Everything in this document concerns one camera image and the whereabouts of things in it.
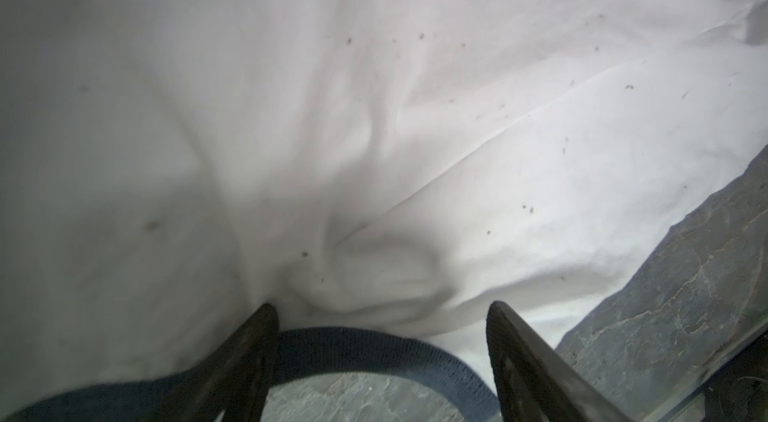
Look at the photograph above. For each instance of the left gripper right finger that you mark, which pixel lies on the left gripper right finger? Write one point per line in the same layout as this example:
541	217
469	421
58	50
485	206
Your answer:
533	382

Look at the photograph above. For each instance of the white tank top navy trim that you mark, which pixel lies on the white tank top navy trim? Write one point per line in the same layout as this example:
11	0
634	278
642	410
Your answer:
167	166

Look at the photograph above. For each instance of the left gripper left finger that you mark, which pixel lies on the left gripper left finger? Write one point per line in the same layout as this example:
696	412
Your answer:
232	384

